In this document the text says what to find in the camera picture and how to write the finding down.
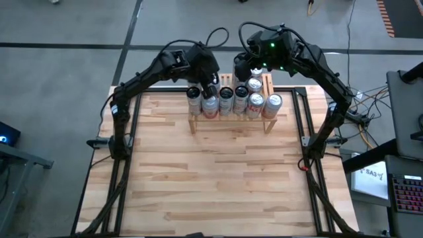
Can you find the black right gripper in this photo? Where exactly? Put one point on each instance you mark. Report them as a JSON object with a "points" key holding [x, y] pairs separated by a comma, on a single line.
{"points": [[243, 69]]}

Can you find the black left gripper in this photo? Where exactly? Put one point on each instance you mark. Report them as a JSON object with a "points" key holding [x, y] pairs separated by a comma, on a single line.
{"points": [[203, 64]]}

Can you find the Spindrift can with fruit emblem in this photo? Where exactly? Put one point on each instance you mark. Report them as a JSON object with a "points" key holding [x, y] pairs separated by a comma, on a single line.
{"points": [[216, 81]]}

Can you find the pink and silver Spindrift can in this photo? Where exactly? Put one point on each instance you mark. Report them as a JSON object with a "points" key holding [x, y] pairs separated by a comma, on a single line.
{"points": [[210, 107]]}

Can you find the pale pink Spindrift can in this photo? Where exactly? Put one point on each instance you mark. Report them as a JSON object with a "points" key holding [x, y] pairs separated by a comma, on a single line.
{"points": [[274, 100]]}

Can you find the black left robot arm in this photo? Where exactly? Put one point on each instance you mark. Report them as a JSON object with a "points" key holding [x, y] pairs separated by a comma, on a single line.
{"points": [[142, 77]]}

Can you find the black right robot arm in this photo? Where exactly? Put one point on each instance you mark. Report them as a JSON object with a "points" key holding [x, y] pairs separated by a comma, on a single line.
{"points": [[327, 86]]}

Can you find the wooden slatted shelf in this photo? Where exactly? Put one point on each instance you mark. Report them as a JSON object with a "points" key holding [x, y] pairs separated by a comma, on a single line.
{"points": [[231, 117]]}

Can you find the black power strip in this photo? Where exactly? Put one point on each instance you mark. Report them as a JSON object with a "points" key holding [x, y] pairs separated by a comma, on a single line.
{"points": [[358, 117]]}

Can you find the black desk support bar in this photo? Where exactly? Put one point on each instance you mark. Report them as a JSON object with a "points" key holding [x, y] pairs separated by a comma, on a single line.
{"points": [[367, 158]]}

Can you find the dark grey desk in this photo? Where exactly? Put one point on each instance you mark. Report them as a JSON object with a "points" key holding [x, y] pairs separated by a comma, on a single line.
{"points": [[406, 109]]}

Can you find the white printed sign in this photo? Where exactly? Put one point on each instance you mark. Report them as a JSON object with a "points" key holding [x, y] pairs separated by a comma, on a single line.
{"points": [[370, 182]]}

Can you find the black mat with striped edge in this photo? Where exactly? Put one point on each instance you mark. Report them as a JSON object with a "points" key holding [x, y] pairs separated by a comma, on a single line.
{"points": [[406, 20]]}

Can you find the grey metal stand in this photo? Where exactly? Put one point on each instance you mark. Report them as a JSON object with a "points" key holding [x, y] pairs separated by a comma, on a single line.
{"points": [[29, 158]]}

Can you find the black box with blue light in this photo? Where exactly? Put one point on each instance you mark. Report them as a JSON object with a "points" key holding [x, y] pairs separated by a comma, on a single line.
{"points": [[8, 135]]}

